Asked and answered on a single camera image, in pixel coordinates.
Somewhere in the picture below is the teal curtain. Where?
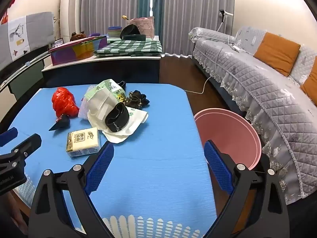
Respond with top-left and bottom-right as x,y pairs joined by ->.
137,0 -> 164,36

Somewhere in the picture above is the orange cushion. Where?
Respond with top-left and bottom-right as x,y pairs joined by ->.
300,71 -> 317,106
254,32 -> 301,77

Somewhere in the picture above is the black elastic band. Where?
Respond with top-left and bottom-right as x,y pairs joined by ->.
105,102 -> 130,133

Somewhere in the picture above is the green plastic packet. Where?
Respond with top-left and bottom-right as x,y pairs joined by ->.
84,79 -> 125,105

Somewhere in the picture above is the dark coffee table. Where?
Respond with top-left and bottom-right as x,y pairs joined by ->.
41,36 -> 161,88

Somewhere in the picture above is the white power cable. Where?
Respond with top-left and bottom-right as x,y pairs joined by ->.
184,36 -> 242,95

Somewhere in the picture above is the white standing air conditioner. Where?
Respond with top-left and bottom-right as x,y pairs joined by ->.
61,0 -> 83,42

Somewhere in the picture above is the grey quilted cushion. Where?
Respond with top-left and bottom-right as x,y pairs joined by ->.
234,26 -> 268,56
288,45 -> 317,85

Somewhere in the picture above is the dark green round tin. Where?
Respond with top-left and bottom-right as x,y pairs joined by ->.
122,34 -> 146,41

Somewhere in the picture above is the black scrunchie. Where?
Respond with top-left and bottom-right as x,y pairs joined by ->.
125,90 -> 150,109

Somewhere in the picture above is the green checkered cloth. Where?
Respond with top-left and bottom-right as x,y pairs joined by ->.
93,38 -> 162,57

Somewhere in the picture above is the television cabinet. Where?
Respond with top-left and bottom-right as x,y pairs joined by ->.
0,46 -> 52,102

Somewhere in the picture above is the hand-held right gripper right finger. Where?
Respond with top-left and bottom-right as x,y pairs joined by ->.
203,139 -> 290,238

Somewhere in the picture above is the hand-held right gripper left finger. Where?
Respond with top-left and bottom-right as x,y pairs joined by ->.
28,141 -> 115,238

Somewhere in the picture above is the cream tissue packet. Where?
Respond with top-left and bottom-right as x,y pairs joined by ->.
66,127 -> 102,157

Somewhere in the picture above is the pink plastic bin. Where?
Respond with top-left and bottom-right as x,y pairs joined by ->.
194,108 -> 262,171

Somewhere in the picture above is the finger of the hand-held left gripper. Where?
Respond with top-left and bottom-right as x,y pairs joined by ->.
0,133 -> 42,173
0,127 -> 18,147

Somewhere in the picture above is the stack of coloured bowls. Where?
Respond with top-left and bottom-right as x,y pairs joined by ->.
108,26 -> 122,39

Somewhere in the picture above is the red plastic mesh bag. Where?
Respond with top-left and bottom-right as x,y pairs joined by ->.
52,87 -> 80,119

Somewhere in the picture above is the blue table mat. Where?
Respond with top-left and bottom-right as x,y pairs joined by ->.
0,83 -> 218,238

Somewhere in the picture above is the colourful rectangular box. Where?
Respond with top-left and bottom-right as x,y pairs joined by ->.
48,36 -> 108,66

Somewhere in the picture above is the white paper wrapper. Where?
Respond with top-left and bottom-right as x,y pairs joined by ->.
85,93 -> 119,131

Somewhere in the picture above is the grey curtain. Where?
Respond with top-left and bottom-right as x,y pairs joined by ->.
161,0 -> 234,57
78,0 -> 140,34

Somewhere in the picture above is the black cone wrapper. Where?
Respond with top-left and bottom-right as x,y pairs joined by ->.
49,114 -> 71,132

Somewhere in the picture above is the grey television cover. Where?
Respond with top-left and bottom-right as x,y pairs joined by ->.
0,11 -> 55,66

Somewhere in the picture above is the black hat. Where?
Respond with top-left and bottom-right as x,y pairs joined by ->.
119,24 -> 141,37

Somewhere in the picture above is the brown toy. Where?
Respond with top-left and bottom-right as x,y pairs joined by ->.
70,31 -> 87,41

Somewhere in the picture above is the grey quilted sofa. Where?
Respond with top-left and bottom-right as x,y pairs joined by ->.
188,26 -> 317,205

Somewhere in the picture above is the pink lace basket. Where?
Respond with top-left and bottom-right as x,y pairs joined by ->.
130,16 -> 155,40

